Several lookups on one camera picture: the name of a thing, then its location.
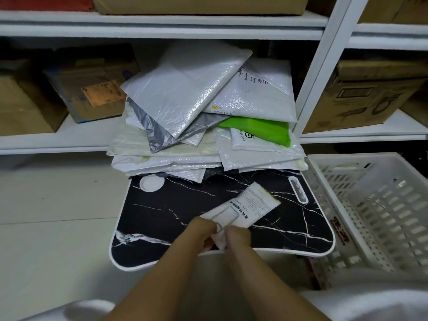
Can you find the person's left hand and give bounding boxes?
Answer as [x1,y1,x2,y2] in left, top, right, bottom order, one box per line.
[171,216,220,255]

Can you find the person's right hand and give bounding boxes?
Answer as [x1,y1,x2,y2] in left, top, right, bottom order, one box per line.
[222,226,253,255]

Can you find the small white printed packet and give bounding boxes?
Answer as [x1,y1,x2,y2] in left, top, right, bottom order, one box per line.
[200,182,281,251]

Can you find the pile of white mailers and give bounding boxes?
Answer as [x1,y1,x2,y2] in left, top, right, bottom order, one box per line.
[106,96,309,184]

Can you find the grey poly mailer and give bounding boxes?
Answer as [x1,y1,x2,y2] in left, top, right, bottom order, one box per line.
[126,96,230,154]

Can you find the green poly mailer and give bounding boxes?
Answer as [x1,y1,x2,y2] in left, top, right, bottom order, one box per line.
[218,116,292,148]

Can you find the white plastic basket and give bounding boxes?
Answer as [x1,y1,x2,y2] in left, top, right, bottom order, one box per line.
[302,152,428,291]

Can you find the white mailer with red text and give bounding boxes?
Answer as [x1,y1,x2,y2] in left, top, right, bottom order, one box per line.
[204,58,298,123]

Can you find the large white bubble mailer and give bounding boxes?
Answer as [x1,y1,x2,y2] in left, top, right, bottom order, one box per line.
[120,40,254,141]

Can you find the white metal shelf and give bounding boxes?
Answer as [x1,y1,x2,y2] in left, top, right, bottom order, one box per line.
[0,0,428,156]

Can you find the person's right forearm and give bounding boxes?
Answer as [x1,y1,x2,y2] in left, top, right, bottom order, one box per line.
[227,245,332,321]

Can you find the person's left forearm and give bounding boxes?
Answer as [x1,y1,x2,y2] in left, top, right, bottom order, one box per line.
[105,242,205,321]

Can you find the person's white shorts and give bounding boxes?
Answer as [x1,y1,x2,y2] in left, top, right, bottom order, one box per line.
[20,267,428,321]

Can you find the black marble lap table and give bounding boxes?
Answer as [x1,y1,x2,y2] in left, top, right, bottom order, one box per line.
[109,169,336,273]

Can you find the cardboard box with orange label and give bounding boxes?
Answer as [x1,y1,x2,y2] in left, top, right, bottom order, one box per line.
[43,46,141,124]

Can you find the cardboard box with black print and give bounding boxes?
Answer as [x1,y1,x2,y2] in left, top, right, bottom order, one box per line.
[302,58,428,134]

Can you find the plain brown cardboard box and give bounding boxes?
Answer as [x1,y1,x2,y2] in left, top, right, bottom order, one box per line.
[0,60,69,137]

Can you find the dark cardboard box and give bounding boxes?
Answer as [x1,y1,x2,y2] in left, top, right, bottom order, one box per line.
[399,93,428,129]

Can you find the large cardboard box white label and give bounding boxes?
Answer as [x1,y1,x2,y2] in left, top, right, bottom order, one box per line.
[91,0,310,16]

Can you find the red box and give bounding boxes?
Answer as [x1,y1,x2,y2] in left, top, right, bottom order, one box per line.
[0,0,94,12]

